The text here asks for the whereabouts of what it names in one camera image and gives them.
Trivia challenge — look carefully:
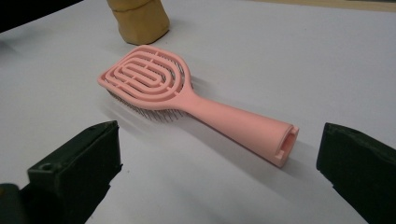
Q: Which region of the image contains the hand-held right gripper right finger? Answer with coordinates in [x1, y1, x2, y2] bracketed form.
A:
[316, 121, 396, 224]

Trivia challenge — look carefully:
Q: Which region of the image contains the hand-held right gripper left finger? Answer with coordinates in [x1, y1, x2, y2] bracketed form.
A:
[19, 119, 123, 224]

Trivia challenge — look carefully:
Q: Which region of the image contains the pink vented hairbrush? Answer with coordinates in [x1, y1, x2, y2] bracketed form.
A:
[96, 44, 300, 169]

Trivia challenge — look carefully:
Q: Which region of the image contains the tan cardboard object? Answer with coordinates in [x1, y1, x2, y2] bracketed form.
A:
[106, 0, 171, 46]

